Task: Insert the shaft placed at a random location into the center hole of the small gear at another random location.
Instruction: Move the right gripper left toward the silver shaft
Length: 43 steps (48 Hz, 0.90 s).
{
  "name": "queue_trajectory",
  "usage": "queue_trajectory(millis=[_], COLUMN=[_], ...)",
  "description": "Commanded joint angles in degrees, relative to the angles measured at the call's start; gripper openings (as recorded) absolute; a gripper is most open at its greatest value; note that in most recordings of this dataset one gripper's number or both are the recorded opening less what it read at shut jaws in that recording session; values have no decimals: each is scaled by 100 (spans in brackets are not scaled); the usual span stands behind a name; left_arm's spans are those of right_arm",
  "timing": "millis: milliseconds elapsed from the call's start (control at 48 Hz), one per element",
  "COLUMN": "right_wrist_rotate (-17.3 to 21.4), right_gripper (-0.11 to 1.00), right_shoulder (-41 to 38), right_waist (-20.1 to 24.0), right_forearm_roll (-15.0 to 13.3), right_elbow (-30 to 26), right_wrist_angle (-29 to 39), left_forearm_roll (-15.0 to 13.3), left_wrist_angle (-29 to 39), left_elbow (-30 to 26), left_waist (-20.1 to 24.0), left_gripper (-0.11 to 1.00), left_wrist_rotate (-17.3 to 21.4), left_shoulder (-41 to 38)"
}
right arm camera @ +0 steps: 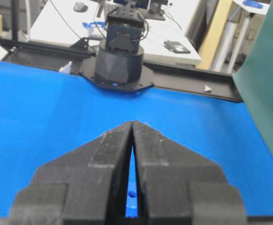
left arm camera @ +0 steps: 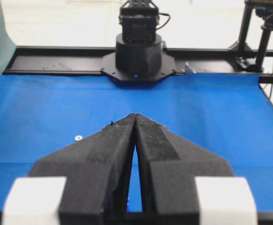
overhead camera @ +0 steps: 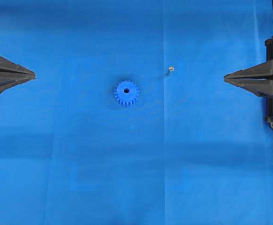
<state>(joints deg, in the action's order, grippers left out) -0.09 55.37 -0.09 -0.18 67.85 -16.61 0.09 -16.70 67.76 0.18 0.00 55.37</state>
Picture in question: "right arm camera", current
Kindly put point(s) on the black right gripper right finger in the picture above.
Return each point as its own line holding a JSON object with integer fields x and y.
{"x": 181, "y": 187}

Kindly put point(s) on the dark green board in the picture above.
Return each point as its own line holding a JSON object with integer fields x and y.
{"x": 254, "y": 80}

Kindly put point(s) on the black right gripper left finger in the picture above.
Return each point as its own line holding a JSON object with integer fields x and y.
{"x": 86, "y": 186}

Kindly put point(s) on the white desk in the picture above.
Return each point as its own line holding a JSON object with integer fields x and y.
{"x": 117, "y": 25}

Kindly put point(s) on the black hard drive box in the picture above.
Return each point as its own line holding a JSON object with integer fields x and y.
{"x": 176, "y": 47}

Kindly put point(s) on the grey computer mouse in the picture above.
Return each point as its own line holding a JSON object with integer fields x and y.
{"x": 80, "y": 7}

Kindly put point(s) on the blue table mat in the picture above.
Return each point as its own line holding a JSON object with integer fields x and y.
{"x": 45, "y": 114}

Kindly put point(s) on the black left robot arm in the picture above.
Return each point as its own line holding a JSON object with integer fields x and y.
{"x": 120, "y": 67}

